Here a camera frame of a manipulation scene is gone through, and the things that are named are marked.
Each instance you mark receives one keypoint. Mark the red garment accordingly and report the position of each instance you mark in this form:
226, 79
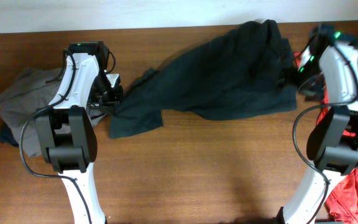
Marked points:
346, 193

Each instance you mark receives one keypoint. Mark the navy blue folded garment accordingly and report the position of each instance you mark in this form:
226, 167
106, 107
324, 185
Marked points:
6, 135

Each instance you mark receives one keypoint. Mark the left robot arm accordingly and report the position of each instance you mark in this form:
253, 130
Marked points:
64, 130

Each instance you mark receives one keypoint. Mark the grey folded trousers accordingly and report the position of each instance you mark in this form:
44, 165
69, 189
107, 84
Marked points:
29, 92

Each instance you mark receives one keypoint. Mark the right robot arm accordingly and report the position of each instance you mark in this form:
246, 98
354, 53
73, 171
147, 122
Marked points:
327, 73

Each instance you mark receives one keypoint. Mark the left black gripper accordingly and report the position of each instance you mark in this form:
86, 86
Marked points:
116, 98

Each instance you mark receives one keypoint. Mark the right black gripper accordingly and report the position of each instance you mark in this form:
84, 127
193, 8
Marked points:
289, 74

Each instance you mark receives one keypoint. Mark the dark green Nike t-shirt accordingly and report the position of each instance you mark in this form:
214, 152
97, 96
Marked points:
238, 75

